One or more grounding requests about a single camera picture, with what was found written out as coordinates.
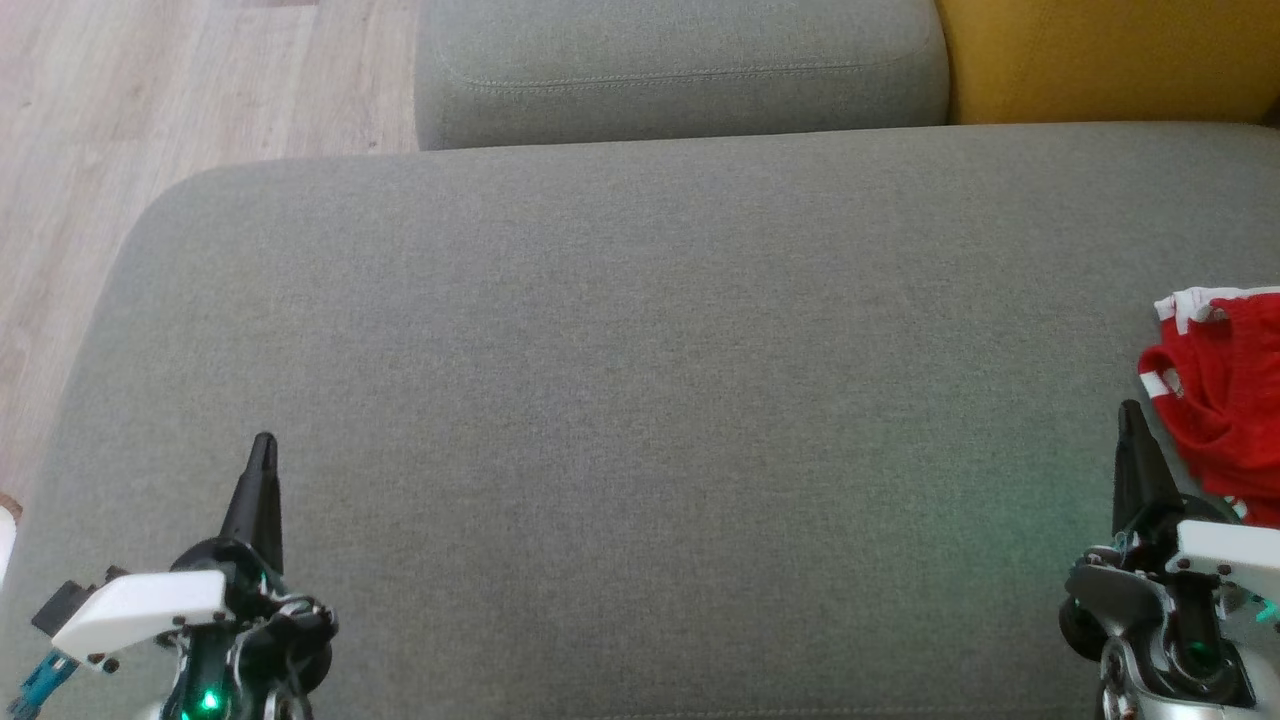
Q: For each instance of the large grey sofa seat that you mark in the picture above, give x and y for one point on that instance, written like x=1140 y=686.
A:
x=650 y=420

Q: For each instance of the white rounded floor object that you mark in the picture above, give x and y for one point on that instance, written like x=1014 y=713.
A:
x=5 y=550

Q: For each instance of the small grey sofa seat cushion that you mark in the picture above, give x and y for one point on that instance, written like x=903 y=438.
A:
x=680 y=60

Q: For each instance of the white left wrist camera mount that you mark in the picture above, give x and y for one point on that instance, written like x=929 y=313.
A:
x=140 y=610

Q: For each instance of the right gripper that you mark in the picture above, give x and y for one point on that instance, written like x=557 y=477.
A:
x=1195 y=620

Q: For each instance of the red jersey with white trim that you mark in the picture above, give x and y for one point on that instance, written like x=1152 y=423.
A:
x=1185 y=305

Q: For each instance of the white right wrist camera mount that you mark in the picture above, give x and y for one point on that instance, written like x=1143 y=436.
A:
x=1230 y=550

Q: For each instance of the large yellow sofa back cushion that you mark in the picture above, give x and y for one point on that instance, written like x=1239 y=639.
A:
x=1100 y=60

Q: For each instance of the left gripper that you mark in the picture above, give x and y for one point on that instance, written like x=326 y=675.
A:
x=252 y=580

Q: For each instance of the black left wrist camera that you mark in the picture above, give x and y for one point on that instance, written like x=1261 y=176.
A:
x=62 y=608

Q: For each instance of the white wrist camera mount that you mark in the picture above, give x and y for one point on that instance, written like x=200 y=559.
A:
x=1230 y=550
x=140 y=610

